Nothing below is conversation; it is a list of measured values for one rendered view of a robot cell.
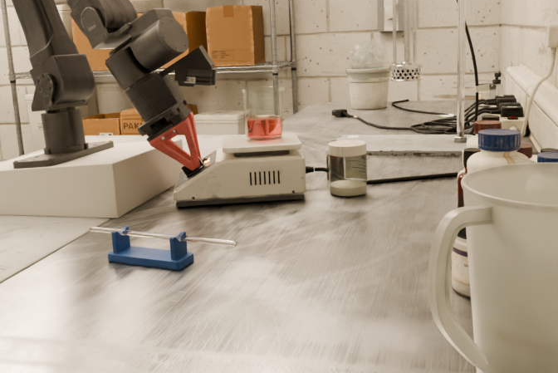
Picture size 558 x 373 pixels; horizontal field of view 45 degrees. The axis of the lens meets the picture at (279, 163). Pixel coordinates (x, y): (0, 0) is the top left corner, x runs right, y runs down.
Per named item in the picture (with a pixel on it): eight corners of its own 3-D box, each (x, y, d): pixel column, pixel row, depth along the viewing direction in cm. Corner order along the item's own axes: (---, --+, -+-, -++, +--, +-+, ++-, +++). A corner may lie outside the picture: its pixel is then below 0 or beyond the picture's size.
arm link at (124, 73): (171, 68, 101) (145, 28, 100) (152, 81, 96) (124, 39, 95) (141, 88, 105) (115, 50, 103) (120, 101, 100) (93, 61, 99)
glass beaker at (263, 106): (241, 146, 104) (237, 90, 102) (247, 139, 110) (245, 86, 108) (286, 144, 103) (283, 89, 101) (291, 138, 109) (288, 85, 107)
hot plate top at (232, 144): (222, 154, 100) (222, 148, 100) (222, 140, 112) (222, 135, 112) (302, 149, 101) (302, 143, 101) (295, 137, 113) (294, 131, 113)
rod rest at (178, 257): (106, 262, 79) (104, 232, 78) (124, 252, 82) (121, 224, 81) (179, 271, 75) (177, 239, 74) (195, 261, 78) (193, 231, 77)
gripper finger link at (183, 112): (217, 149, 107) (184, 100, 105) (213, 160, 100) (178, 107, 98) (182, 172, 108) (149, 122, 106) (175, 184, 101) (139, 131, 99)
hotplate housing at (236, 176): (173, 209, 101) (169, 157, 99) (179, 189, 114) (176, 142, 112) (321, 200, 102) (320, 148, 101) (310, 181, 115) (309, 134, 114)
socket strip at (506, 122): (500, 136, 150) (500, 117, 149) (491, 113, 188) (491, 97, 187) (526, 136, 149) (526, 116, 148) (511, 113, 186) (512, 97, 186)
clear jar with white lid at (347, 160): (349, 199, 102) (348, 147, 100) (321, 193, 106) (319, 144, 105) (375, 192, 106) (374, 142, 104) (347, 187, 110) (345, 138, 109)
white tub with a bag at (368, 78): (393, 110, 206) (392, 38, 201) (345, 111, 207) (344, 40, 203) (390, 104, 220) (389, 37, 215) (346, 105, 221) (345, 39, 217)
